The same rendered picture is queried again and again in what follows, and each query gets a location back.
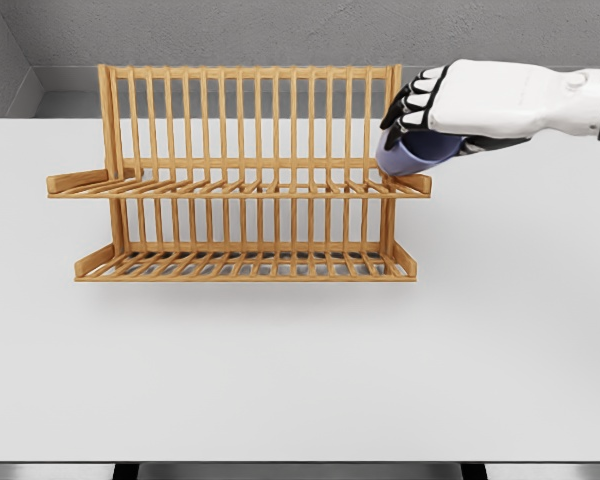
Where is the wooden two-tier dish rack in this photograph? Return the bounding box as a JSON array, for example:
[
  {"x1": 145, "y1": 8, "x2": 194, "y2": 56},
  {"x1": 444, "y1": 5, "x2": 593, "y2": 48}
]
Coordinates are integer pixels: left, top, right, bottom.
[{"x1": 46, "y1": 63, "x2": 434, "y2": 284}]

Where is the blue cup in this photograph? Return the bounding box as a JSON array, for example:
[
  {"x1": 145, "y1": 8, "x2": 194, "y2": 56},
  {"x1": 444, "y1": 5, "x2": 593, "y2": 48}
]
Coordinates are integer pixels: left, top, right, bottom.
[{"x1": 375, "y1": 125, "x2": 468, "y2": 178}]

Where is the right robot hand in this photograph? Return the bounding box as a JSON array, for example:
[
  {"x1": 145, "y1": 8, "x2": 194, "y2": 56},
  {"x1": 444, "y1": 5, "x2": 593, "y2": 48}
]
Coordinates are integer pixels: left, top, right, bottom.
[{"x1": 379, "y1": 59, "x2": 542, "y2": 155}]

